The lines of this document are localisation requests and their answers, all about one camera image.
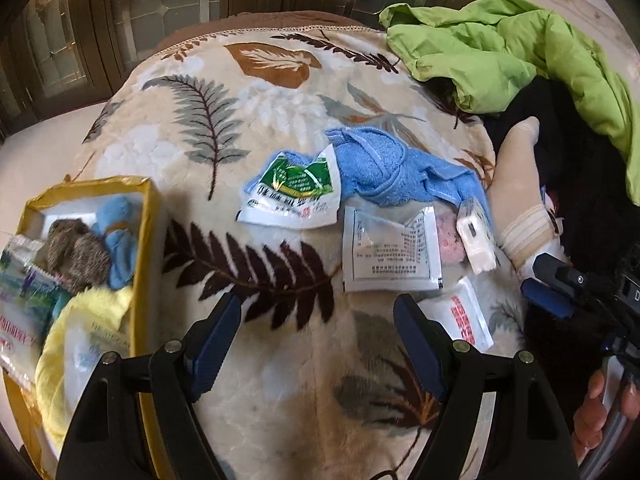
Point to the white red-lettered packet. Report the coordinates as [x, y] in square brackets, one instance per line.
[20, 340]

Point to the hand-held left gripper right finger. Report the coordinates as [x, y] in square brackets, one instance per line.
[425, 355]

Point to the light blue sock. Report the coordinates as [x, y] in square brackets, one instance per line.
[117, 250]

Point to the blue towel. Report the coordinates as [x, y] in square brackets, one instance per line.
[380, 170]

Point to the leaf print blanket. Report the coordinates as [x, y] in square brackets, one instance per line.
[310, 385]

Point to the white red-printed sachet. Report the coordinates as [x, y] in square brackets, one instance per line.
[462, 315]

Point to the person's right hand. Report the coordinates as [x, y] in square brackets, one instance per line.
[592, 410]

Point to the yellow-rimmed white box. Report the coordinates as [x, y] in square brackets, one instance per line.
[90, 190]

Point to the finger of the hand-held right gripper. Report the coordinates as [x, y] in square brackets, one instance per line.
[550, 300]
[560, 270]

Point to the pink fluffy cloth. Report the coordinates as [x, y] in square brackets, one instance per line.
[450, 240]

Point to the green cloth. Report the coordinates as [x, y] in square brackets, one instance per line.
[500, 45]

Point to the black cloth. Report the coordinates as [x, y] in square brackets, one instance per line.
[590, 160]

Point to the white text-printed sachet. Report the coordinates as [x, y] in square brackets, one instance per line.
[390, 255]

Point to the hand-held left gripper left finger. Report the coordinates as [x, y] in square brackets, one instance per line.
[215, 350]

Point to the wooden glass door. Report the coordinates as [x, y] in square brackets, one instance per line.
[100, 35]

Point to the packets in box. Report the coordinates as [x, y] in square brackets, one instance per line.
[25, 280]

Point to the grey fuzzy sock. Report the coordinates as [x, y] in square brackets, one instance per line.
[80, 255]

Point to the beige sock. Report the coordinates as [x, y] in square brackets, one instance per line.
[515, 170]

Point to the yellow towel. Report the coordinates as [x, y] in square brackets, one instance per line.
[50, 380]

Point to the small white packet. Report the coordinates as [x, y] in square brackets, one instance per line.
[475, 240]

